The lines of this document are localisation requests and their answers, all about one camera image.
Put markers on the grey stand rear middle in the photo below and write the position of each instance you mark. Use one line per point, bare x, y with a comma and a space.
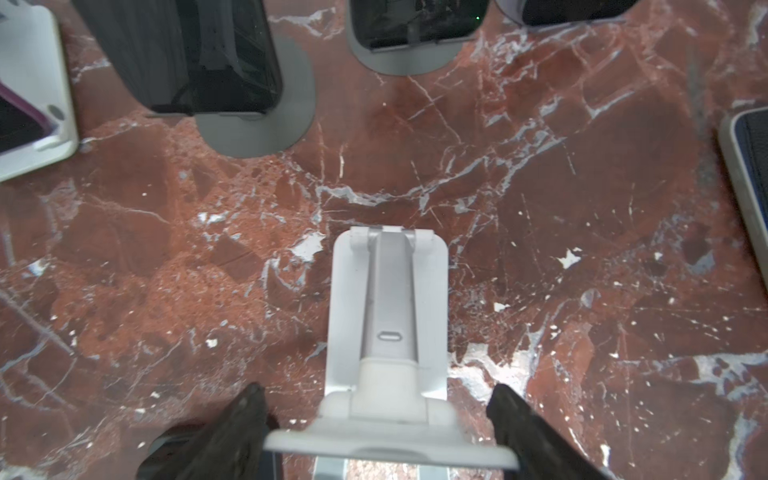
407, 60

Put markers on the silver-edged phone rear right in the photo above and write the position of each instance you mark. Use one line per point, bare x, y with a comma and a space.
548, 13

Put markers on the black phone rear middle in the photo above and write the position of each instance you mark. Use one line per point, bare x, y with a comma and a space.
382, 24

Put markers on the black phone on grey stand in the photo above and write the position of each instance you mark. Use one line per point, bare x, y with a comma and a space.
189, 57

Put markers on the white-edged phone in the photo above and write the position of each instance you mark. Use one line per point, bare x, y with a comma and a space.
743, 142

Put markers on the white stand far left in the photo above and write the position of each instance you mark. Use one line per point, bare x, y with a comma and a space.
33, 65

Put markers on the white folding phone stand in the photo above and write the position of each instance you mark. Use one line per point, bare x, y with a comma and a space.
385, 394

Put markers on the grey round-base stand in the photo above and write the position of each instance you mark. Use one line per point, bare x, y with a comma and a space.
250, 135

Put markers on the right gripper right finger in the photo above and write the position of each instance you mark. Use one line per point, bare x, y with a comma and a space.
542, 452

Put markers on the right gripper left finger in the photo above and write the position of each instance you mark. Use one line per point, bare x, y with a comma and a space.
230, 447

